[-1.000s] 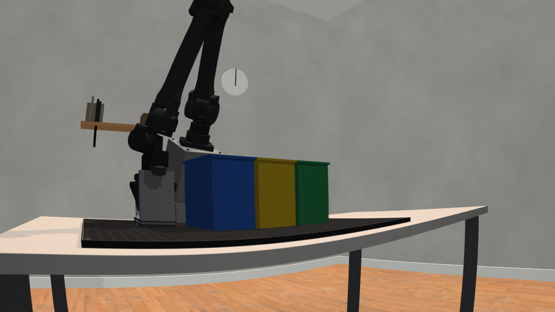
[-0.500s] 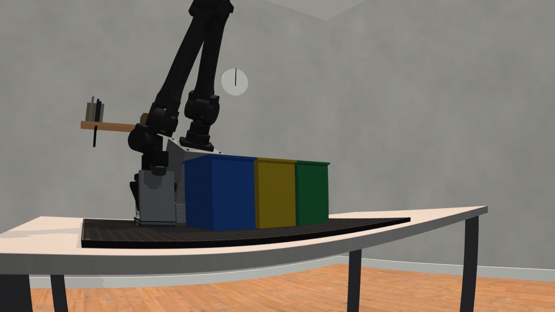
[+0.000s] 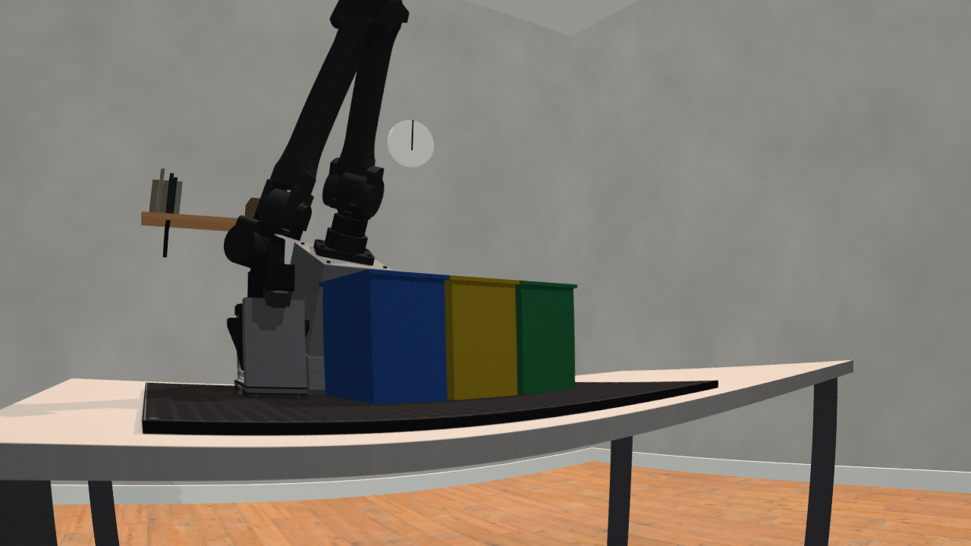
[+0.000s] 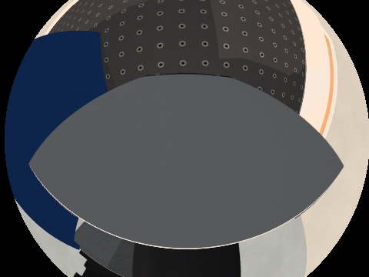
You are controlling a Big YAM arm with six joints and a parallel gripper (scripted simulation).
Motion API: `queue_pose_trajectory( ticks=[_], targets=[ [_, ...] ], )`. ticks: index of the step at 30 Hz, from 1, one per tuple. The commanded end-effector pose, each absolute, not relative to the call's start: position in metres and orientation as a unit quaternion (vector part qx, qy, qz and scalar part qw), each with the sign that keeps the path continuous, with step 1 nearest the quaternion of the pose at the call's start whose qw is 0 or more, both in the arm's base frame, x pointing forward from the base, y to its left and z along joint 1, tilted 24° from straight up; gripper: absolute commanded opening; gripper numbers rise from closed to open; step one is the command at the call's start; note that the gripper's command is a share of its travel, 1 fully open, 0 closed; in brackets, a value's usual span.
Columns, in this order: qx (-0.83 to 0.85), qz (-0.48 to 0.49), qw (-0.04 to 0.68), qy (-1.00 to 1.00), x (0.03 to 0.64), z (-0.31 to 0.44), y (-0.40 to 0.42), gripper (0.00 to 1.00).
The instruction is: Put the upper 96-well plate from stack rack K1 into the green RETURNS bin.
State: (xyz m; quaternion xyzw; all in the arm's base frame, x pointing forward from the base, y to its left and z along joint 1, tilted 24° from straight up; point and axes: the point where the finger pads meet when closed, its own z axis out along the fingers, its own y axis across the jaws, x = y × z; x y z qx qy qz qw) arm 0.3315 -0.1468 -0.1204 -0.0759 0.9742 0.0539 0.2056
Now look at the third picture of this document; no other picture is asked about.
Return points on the green open bin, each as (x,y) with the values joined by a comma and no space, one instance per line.
(545,337)

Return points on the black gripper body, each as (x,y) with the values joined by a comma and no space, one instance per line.
(238,311)

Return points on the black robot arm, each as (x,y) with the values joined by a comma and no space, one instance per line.
(361,47)

